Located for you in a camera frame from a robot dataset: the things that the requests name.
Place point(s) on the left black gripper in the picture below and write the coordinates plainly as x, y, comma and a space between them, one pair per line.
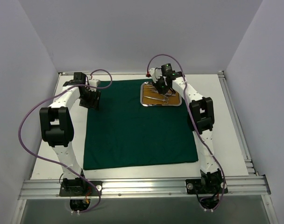
91, 98

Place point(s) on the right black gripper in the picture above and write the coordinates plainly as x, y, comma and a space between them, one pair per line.
163, 85

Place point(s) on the silver surgical scissors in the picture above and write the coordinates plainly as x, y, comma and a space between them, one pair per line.
164, 100

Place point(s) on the metal tray yellow liner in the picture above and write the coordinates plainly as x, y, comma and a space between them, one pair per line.
147, 89

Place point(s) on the green surgical cloth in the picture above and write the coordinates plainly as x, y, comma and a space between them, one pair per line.
124, 133

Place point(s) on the silver needle holder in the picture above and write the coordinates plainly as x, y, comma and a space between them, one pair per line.
170, 94

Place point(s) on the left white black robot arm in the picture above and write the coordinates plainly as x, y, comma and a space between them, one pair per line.
56, 124

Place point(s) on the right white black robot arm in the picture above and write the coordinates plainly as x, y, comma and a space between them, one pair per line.
200, 115

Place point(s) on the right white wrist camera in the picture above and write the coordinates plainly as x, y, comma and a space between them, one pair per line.
155, 74

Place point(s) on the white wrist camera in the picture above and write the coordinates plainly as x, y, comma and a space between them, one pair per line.
155, 74
94, 83

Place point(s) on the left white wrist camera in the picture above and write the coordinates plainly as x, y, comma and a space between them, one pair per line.
94, 83

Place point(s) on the back aluminium rail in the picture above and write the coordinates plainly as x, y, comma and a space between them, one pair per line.
143, 73

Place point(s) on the aluminium rail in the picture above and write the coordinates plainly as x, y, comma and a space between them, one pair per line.
143, 73
146, 188
237, 126

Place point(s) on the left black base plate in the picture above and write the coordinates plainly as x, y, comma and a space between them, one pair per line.
76, 187

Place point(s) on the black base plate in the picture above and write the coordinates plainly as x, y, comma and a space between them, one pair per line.
206, 186
76, 187

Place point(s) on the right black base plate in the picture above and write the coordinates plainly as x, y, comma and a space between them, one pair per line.
206, 186

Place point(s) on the right aluminium rail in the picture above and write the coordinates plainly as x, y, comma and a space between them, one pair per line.
237, 126

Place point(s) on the front aluminium rail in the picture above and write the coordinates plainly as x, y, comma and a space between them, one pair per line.
146, 188

